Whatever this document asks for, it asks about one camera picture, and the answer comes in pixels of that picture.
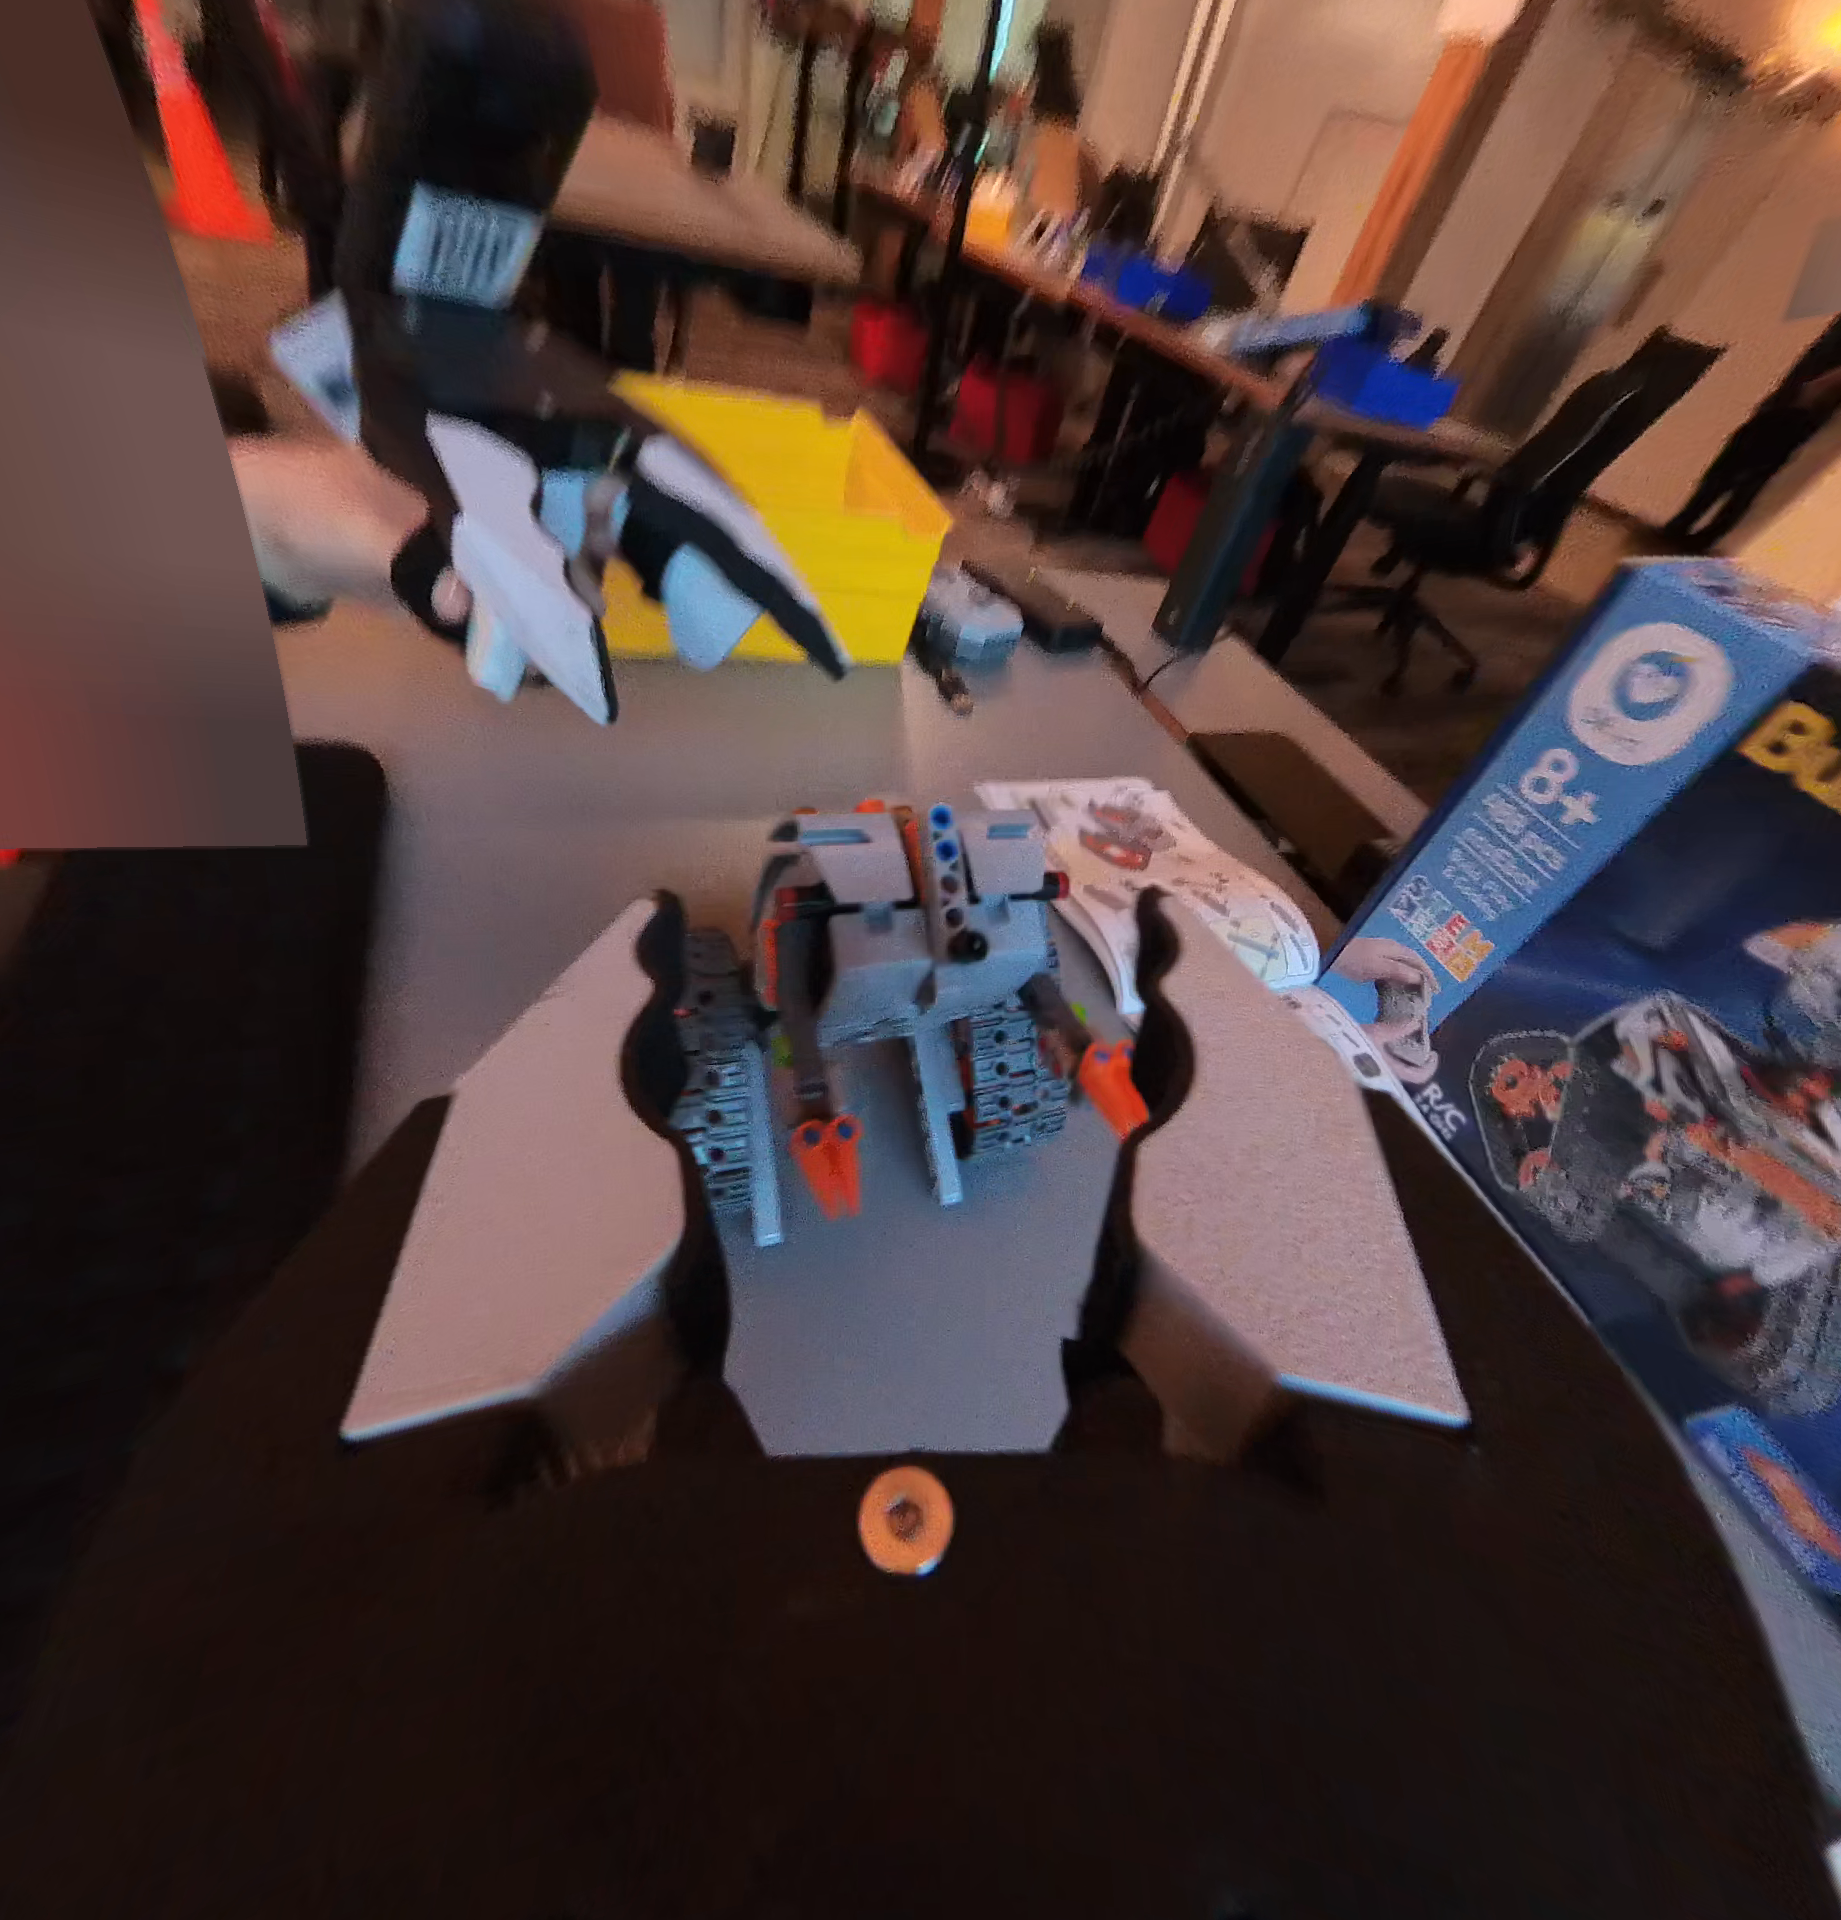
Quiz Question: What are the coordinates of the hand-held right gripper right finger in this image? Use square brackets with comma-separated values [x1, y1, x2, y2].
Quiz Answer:
[1064, 884, 1472, 1454]

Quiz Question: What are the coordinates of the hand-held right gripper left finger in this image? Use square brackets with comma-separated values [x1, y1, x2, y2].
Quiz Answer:
[338, 889, 732, 1443]

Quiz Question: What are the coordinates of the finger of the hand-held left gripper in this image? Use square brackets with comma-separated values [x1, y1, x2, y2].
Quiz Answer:
[425, 412, 625, 729]
[620, 434, 854, 684]

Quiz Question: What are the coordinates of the grey orange tracked toy robot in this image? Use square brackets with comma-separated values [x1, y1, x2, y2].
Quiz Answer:
[668, 798, 1157, 1248]

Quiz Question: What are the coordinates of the grey desk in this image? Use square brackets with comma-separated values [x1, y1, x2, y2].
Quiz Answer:
[283, 569, 1438, 1459]

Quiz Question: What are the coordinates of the person's left hand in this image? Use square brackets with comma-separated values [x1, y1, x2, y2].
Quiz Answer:
[227, 434, 479, 646]

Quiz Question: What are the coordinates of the yellow storage bin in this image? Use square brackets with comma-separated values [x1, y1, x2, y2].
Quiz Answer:
[603, 372, 958, 663]

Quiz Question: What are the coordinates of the orange traffic cone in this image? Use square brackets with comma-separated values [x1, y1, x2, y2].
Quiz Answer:
[134, 0, 277, 244]

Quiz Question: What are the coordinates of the grey toy motor block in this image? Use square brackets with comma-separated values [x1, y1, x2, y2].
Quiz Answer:
[913, 566, 1032, 672]

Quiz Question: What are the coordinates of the red storage bin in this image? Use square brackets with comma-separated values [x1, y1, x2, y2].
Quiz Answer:
[1142, 467, 1228, 573]
[849, 298, 934, 394]
[949, 358, 1070, 468]

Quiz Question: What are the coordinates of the black power adapter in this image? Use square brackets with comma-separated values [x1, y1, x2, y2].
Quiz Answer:
[962, 557, 1115, 657]

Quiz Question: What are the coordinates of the open instruction booklet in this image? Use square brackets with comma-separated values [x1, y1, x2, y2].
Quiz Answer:
[978, 776, 1408, 1119]

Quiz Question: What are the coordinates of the black perforated chair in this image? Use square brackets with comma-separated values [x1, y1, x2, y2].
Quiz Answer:
[0, 741, 392, 1651]

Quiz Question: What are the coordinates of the blue robot kit box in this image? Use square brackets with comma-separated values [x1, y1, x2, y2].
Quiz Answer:
[1313, 555, 1841, 1816]

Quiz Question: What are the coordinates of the long wooden table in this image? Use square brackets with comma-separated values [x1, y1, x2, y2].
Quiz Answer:
[854, 150, 1529, 467]

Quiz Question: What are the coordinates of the blue storage bin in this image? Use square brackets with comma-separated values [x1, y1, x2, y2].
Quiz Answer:
[1078, 239, 1214, 323]
[1280, 299, 1462, 424]

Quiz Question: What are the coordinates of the dark monitor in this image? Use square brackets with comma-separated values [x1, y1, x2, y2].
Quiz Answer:
[1154, 306, 1379, 657]

